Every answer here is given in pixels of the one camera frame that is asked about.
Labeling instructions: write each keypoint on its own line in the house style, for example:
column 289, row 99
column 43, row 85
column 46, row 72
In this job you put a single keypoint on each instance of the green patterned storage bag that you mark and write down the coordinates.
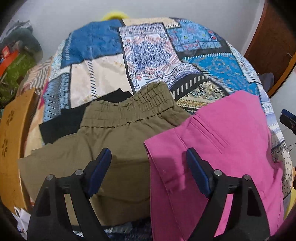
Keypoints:
column 13, row 75

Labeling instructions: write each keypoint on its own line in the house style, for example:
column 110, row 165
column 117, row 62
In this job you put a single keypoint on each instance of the black garment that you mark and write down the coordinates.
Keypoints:
column 68, row 122

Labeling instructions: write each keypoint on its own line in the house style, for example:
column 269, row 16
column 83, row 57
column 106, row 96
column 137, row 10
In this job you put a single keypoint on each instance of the crumpled white paper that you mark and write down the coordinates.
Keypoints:
column 23, row 218

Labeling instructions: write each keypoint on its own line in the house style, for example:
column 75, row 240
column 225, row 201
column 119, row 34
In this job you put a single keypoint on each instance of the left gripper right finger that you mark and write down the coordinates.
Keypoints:
column 234, row 210

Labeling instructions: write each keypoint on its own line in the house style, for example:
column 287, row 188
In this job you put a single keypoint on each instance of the blue patchwork quilt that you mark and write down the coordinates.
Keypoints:
column 198, row 66

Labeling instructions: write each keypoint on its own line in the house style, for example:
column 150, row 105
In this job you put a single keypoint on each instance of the olive green pants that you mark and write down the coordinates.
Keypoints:
column 121, row 127

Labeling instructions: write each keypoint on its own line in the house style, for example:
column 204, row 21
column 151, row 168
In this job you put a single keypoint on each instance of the orange box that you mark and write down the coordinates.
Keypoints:
column 8, row 57

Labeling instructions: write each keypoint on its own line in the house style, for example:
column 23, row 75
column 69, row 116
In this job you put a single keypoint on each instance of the wooden bedside board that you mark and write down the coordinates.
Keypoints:
column 15, row 124

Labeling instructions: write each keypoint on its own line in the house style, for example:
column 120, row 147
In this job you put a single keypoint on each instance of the yellow fuzzy pillow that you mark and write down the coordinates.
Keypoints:
column 115, row 15

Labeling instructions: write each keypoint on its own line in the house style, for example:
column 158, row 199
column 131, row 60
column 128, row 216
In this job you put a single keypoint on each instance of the pink pants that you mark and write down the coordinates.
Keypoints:
column 233, row 136

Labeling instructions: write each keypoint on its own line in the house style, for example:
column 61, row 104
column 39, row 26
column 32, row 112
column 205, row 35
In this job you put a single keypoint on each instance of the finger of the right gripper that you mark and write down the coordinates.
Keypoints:
column 289, row 120

